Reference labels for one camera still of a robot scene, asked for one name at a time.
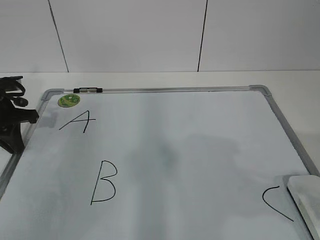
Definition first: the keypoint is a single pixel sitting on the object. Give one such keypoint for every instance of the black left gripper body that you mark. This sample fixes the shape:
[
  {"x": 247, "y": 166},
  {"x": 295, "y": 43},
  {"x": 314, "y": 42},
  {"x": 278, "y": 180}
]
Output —
[{"x": 11, "y": 95}]

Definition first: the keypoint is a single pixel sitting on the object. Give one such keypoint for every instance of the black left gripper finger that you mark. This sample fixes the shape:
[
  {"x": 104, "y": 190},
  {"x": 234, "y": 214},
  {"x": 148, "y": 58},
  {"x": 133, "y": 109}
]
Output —
[
  {"x": 20, "y": 115},
  {"x": 11, "y": 139}
]

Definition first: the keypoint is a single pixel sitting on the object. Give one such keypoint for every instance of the white board eraser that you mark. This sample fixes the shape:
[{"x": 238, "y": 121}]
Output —
[{"x": 305, "y": 191}]

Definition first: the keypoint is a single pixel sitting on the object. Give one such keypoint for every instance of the round green sticker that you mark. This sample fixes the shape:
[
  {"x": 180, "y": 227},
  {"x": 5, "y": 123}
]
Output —
[{"x": 68, "y": 100}]

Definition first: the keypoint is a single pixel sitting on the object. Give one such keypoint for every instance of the white board with grey frame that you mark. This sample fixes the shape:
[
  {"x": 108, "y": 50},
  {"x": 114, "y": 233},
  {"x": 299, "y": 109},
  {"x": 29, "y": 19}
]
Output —
[{"x": 156, "y": 164}]

